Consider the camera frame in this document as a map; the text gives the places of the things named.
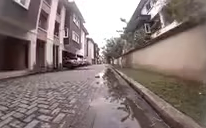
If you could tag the wet concrete gutter strip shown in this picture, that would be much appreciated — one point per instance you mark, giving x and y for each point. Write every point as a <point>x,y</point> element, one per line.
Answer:
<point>116,106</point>

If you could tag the long beige boundary wall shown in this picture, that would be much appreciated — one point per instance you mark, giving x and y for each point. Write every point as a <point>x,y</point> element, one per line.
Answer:
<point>171,53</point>

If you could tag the grass verge strip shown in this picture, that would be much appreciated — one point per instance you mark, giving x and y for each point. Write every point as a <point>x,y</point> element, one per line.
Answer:
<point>172,88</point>

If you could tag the white house behind wall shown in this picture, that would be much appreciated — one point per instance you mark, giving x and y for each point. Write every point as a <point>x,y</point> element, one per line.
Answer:
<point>151,16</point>

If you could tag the parked car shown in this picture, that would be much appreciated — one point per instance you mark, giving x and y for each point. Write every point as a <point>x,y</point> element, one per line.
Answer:
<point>71,62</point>

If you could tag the grey concrete kerb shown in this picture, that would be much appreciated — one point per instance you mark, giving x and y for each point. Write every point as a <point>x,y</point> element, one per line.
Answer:
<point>147,96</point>

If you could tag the dark brown apartment building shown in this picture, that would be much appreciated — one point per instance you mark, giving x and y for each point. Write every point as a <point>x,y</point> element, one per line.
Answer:
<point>74,33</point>

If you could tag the white distant building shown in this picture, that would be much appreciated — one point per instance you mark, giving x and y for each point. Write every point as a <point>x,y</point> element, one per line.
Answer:
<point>90,50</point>

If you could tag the large pink apartment building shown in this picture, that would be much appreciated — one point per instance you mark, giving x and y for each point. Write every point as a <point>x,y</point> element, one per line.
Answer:
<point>22,33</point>

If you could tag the trees over wall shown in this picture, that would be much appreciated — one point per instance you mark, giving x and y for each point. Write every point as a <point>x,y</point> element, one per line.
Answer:
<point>119,45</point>

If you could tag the grey cobblestone paved road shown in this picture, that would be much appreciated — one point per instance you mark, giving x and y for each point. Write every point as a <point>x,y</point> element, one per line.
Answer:
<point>41,96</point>

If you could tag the raised concrete pavement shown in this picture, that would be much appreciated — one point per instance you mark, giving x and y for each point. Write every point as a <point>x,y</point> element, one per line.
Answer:
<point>11,74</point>

